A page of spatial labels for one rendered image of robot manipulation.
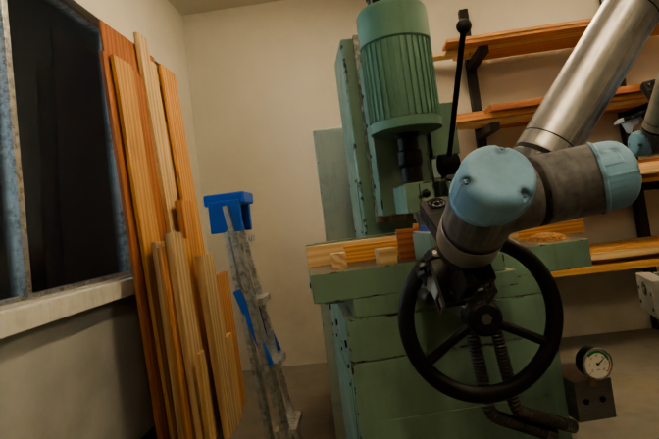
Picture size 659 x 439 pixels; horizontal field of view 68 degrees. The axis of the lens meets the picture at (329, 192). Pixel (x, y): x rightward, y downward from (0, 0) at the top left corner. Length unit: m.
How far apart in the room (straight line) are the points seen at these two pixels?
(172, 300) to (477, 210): 2.00
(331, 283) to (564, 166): 0.60
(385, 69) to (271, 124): 2.56
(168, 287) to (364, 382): 1.44
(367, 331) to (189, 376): 1.50
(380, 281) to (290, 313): 2.66
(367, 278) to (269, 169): 2.68
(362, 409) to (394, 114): 0.64
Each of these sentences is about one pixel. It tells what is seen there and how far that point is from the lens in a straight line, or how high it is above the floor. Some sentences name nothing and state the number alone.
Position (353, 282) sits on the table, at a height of 0.87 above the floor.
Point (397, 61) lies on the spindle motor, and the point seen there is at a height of 1.35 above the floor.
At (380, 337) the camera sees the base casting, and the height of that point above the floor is 0.76.
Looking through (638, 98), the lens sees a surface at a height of 1.52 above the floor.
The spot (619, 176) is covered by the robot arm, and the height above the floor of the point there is 1.01.
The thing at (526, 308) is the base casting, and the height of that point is 0.77.
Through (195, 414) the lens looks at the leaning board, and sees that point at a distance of 2.48.
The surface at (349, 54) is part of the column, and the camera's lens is 1.44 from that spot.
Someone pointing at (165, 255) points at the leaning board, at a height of 0.94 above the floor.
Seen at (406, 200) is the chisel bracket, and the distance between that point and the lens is 1.15.
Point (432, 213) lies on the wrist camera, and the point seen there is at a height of 1.00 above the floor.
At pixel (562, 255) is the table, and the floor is 0.87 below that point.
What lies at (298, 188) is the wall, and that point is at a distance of 3.59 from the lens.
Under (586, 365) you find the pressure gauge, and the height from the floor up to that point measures 0.66.
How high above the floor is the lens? 1.00
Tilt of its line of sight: 3 degrees up
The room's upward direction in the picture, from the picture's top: 7 degrees counter-clockwise
